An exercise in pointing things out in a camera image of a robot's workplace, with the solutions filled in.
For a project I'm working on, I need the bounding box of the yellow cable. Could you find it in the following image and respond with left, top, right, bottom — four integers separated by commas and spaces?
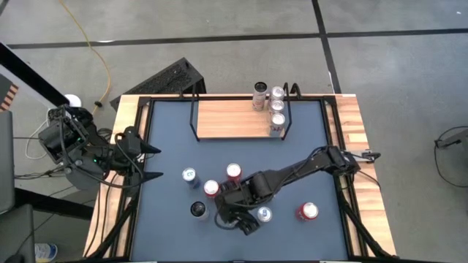
58, 0, 112, 110

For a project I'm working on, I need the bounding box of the blue silver Red Bull can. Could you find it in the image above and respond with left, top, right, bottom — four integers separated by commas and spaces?
255, 206, 273, 224
181, 167, 201, 190

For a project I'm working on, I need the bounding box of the white cable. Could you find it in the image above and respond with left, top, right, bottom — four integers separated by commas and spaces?
24, 120, 41, 161

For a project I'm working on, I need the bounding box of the silver Diet Coke can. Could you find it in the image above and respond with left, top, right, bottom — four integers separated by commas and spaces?
269, 112, 287, 138
269, 85, 285, 102
268, 99, 286, 115

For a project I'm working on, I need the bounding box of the grey panel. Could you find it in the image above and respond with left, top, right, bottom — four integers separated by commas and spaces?
0, 109, 16, 216

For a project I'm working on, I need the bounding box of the red Fanta strawberry can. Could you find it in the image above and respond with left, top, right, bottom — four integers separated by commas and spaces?
295, 202, 320, 222
225, 162, 244, 183
203, 179, 222, 200

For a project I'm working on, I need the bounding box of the wooden shelf with black frame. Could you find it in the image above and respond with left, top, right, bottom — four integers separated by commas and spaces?
188, 82, 301, 142

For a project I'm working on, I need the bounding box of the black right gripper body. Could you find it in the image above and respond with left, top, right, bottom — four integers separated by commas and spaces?
215, 187, 254, 225

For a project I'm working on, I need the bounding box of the white Celsius Peach Vibe can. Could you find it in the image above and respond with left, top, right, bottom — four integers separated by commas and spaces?
252, 81, 269, 113
189, 200, 211, 222

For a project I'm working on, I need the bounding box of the black perforated computer case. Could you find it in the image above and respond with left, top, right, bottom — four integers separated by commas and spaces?
109, 57, 208, 107

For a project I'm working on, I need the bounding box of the white blue container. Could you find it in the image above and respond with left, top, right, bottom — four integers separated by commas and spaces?
34, 243, 59, 263

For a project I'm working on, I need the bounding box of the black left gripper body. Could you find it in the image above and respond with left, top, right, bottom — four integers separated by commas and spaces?
121, 125, 145, 188

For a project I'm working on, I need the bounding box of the tall black white tower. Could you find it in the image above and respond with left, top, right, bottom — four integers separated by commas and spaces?
0, 41, 83, 110

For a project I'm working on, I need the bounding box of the black table frame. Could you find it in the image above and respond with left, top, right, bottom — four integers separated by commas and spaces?
83, 94, 398, 263

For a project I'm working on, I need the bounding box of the grey metal stand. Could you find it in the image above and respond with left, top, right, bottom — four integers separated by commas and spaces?
434, 126, 468, 150

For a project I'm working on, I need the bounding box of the orange striped panel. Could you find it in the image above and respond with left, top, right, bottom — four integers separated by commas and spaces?
0, 74, 19, 113

